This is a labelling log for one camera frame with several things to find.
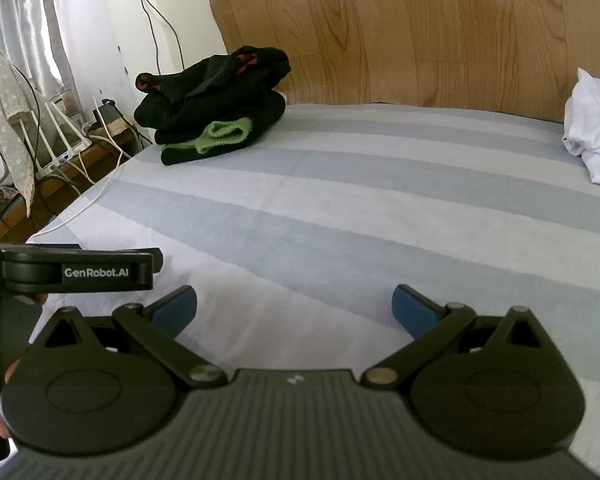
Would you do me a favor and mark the thin wall cable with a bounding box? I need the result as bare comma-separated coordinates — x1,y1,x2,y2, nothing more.
120,0,186,76

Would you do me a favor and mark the white cable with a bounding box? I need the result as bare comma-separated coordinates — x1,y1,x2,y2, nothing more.
27,130,126,241

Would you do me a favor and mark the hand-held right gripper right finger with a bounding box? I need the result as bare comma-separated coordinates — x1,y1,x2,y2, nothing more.
362,284,566,390

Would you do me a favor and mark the grey curtain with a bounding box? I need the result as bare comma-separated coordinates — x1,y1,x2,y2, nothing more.
0,0,76,106

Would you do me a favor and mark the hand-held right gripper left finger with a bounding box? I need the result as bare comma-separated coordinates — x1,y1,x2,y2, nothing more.
25,285,228,388

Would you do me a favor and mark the white router with antennas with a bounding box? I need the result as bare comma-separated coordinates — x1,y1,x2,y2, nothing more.
22,100,93,176

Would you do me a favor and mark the wood pattern wall sheet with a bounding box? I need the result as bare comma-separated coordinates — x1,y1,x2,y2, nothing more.
197,0,600,126

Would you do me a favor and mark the striped bed sheet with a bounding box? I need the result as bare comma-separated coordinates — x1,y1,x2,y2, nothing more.
25,102,600,478

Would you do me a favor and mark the black garment with green trim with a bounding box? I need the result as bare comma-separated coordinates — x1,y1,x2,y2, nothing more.
134,92,287,167

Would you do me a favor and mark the wooden side table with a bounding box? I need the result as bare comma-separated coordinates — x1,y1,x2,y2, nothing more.
0,120,146,246

